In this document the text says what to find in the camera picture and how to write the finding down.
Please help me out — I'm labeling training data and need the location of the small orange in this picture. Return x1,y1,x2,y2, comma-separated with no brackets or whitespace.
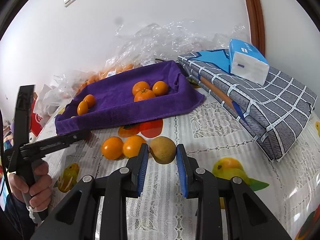
77,100,88,116
83,94,96,108
123,135,146,158

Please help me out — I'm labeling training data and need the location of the yellow orange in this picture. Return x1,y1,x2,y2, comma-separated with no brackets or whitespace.
101,137,123,160

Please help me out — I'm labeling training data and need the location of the brown kiwi front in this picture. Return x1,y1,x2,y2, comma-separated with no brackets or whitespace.
150,136,176,164

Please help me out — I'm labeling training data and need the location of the large orange front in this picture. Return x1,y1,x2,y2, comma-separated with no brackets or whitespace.
134,89,156,102

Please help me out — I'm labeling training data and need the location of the person's left hand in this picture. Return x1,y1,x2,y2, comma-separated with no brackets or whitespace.
8,161,52,212

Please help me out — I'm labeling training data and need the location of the red paper shopping bag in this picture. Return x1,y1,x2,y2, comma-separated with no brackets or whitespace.
30,99,50,137

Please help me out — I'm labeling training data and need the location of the fruit print tablecloth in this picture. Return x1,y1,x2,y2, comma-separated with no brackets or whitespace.
35,89,320,240

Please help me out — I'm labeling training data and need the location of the white plastic bag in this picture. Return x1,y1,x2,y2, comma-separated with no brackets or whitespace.
33,84,66,117

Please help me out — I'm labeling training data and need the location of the clear bag of oranges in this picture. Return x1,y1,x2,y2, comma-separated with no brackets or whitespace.
54,63,135,99

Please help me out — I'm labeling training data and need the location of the purple towel tray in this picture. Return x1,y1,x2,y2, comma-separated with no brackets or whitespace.
55,61,204,134

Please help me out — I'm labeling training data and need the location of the grey checked folded cloth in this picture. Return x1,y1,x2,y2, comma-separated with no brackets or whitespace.
178,49,317,160

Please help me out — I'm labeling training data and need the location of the blue white tissue pack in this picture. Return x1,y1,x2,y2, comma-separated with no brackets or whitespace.
229,39,270,86

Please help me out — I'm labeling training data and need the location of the crumpled clear plastic wrap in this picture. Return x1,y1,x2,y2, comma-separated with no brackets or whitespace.
105,21,250,69

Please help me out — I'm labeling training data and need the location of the brown wooden door frame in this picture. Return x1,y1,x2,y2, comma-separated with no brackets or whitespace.
245,0,266,56

